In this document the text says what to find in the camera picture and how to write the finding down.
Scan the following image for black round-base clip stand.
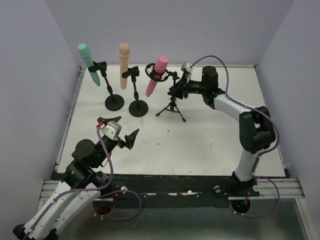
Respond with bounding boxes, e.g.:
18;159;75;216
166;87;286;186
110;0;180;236
88;61;125;112

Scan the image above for pink toy microphone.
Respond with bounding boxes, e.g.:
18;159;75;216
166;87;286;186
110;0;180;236
145;55;169;97

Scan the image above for black tripod ring stand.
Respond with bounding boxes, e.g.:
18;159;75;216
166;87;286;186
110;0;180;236
156;69;186;122

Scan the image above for peach toy microphone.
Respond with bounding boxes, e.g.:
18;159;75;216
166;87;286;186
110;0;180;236
117;43;131;90

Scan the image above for green toy microphone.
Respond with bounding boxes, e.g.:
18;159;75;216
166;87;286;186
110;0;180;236
77;43;101;87

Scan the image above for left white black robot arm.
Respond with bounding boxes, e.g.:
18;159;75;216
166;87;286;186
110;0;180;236
12;116;139;240

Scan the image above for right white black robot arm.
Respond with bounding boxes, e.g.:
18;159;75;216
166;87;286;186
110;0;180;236
168;63;276;182

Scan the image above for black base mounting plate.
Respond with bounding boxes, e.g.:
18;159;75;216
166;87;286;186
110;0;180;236
94;174;260;209

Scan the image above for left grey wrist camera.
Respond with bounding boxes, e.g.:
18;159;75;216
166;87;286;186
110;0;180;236
100;121;122;141

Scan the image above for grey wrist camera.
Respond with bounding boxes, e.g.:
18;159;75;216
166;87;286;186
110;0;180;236
100;121;122;141
180;61;193;82

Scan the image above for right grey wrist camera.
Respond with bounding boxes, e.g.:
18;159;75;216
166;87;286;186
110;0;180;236
180;61;193;82

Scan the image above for left aluminium rail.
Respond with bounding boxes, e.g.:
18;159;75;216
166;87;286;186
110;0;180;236
39;180;60;201

